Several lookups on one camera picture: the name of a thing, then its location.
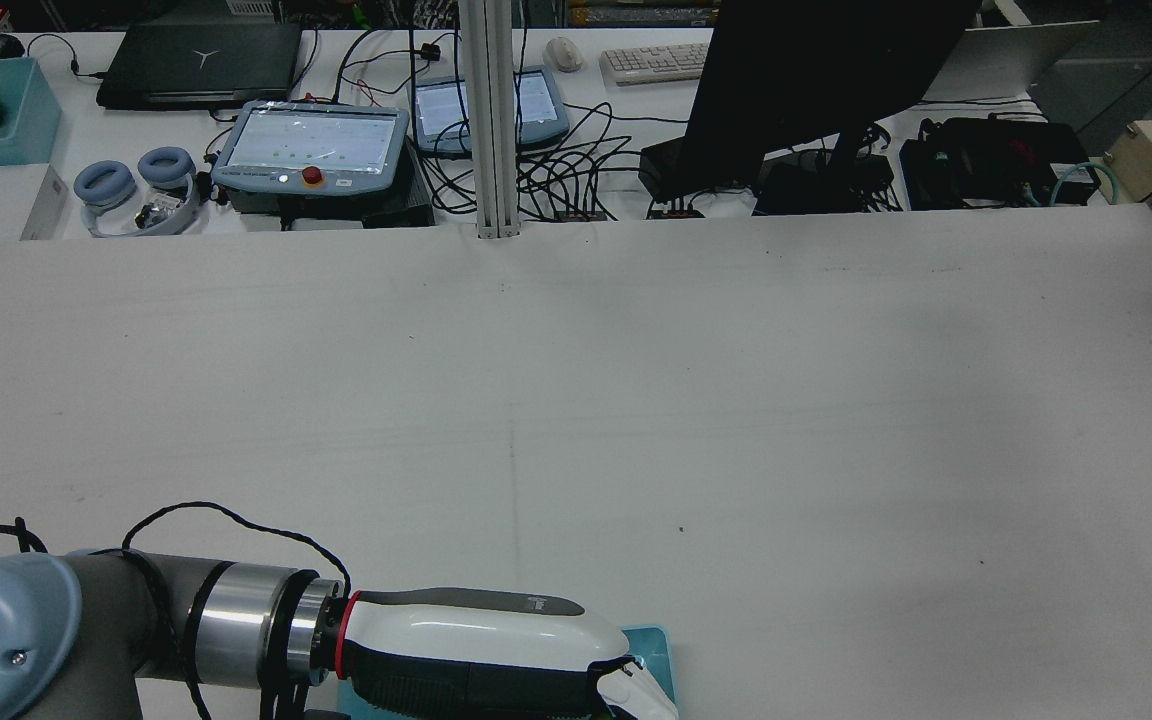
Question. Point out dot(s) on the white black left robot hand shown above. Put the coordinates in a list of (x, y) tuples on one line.
[(476, 640)]

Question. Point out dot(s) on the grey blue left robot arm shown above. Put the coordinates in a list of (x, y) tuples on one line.
[(56, 630)]

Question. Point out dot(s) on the light blue plastic bin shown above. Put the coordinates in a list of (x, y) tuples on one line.
[(658, 660)]

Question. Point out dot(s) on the black dock box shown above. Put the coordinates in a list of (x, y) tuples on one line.
[(671, 165)]

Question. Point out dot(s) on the teach pendant with red button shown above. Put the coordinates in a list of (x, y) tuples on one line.
[(311, 145)]

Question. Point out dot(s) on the blue grey teach pendant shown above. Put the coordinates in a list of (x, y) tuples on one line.
[(541, 105)]

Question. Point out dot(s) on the blue headphones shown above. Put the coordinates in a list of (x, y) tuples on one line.
[(106, 185)]

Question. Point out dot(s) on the white computer mouse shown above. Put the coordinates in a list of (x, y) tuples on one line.
[(564, 54)]

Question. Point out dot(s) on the white keyboard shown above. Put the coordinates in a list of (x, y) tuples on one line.
[(656, 62)]

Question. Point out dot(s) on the black laptop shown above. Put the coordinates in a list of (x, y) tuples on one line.
[(196, 65)]

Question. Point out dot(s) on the black Huawei monitor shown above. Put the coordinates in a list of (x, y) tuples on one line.
[(816, 80)]

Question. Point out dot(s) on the teal storage tray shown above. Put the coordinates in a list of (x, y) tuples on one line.
[(31, 120)]

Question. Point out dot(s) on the black ROG computer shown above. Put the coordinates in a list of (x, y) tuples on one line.
[(986, 160)]

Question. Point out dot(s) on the silver Huawei laptop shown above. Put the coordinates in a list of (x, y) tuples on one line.
[(1006, 60)]

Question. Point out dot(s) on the aluminium profile post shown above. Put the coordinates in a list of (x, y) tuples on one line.
[(491, 120)]

